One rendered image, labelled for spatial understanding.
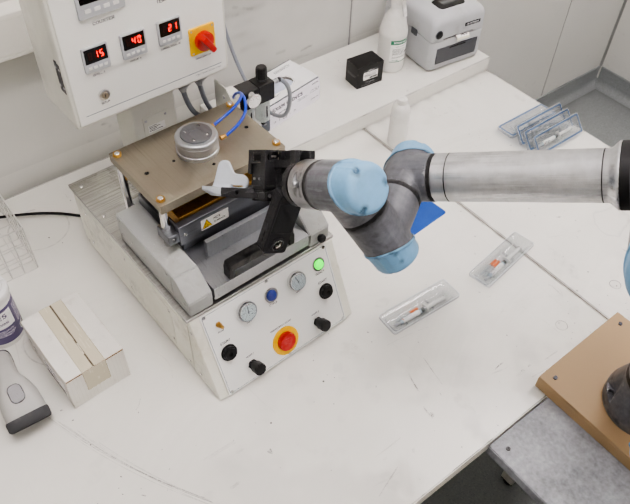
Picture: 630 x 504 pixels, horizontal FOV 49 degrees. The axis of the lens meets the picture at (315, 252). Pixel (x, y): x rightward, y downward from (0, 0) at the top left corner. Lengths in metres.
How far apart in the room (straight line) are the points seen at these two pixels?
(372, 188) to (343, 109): 1.02
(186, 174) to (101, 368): 0.40
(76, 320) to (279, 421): 0.44
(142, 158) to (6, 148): 0.56
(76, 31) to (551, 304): 1.10
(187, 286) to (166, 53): 0.43
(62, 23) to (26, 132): 0.62
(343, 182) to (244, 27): 1.09
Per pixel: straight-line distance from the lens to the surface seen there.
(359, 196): 0.93
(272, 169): 1.10
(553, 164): 1.02
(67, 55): 1.26
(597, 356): 1.51
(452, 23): 2.09
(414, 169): 1.07
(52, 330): 1.43
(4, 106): 1.75
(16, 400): 1.39
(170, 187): 1.25
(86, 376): 1.37
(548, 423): 1.44
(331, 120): 1.91
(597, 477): 1.42
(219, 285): 1.26
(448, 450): 1.36
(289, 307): 1.38
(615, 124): 3.55
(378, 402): 1.39
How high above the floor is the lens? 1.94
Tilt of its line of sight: 48 degrees down
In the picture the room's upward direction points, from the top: 2 degrees clockwise
